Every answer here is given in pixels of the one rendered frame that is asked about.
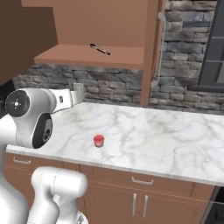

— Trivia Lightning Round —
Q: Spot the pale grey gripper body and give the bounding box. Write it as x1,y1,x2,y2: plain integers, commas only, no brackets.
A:
70,89,86,106

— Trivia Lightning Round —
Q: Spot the narrow brown drawer front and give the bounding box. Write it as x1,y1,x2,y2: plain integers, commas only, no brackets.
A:
3,152,81,173

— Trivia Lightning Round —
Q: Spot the dark brown cabinet door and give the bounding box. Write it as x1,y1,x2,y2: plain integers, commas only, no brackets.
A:
0,0,59,88

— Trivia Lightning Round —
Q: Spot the wide brown drawer front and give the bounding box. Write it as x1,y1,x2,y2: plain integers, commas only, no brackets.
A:
92,166,216,201

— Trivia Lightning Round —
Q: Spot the brown base cabinet door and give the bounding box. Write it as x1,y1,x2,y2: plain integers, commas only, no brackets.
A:
139,190,206,224
87,183,142,224

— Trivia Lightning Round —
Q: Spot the dark framed window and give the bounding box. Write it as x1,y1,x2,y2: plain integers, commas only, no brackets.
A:
187,0,224,95

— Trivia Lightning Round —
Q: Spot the black appliance front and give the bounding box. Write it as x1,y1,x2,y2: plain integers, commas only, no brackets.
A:
200,186,224,224

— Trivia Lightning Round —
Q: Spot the pale wall outlet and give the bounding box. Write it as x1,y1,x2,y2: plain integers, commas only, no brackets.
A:
73,82,85,92

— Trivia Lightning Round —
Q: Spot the black handled tool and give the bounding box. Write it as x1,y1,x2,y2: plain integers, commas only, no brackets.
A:
89,43,111,56

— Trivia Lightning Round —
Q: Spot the open brown wall cabinet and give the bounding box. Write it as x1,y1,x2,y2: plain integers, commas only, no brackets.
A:
21,0,160,70

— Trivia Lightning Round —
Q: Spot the silver drawer handle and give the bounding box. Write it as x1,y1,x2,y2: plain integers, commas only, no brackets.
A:
12,157,32,165
130,176,155,186

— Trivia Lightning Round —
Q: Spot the brown cabinet door with handle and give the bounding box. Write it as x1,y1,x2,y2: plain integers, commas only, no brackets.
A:
140,0,167,108

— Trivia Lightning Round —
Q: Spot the long silver door handle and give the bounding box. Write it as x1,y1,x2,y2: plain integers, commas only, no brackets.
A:
156,11,167,86

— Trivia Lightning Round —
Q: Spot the silver vertical door handle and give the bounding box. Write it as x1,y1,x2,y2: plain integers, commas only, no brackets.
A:
142,194,150,220
131,192,137,217

